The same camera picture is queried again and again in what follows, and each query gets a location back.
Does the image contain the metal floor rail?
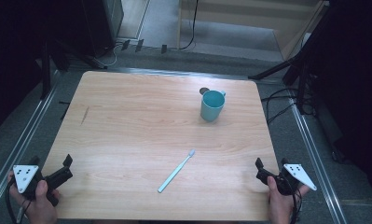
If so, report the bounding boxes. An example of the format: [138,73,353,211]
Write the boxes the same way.
[0,69,63,218]
[287,96,350,224]

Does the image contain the black hanging cable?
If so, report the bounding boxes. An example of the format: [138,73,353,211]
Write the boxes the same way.
[178,0,200,51]

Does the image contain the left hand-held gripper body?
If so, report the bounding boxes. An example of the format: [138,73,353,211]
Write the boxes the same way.
[12,164,74,207]

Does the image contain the person's left hand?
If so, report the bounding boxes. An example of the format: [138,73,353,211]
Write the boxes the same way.
[7,170,62,224]

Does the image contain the bundle of black floor cables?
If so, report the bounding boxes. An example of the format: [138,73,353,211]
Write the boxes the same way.
[260,87,315,126]

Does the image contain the teal cup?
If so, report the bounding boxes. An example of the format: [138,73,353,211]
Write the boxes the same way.
[200,89,227,123]

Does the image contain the black metal stand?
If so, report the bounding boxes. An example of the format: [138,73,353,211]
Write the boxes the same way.
[248,36,318,116]
[39,36,109,101]

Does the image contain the dark cabinet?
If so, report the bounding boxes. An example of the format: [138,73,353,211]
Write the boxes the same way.
[80,0,126,59]

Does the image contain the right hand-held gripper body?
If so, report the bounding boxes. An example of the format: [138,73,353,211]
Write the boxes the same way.
[255,163,318,197]

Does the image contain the light teal toothbrush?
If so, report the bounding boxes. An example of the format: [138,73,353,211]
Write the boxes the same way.
[157,148,197,194]

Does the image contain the person's right hand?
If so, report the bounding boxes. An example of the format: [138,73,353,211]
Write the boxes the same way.
[266,175,310,224]

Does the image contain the white cable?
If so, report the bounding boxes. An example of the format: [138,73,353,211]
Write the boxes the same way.
[100,43,118,68]

